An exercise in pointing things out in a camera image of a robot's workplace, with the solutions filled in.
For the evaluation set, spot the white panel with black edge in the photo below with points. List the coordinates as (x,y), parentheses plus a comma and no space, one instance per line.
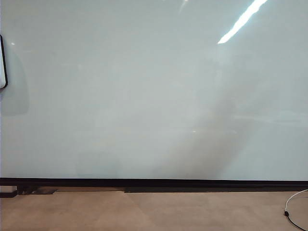
(2,62)

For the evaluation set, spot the black whiteboard tray ledge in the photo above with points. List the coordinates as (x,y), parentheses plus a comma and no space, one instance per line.
(216,189)

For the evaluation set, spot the dark flat floor bracket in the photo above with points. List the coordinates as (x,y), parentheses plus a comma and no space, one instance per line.
(41,191)

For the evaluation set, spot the white glass whiteboard black frame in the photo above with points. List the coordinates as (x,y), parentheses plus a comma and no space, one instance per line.
(120,96)

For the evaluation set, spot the black metal frame foot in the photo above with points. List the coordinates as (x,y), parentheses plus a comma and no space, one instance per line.
(9,194)

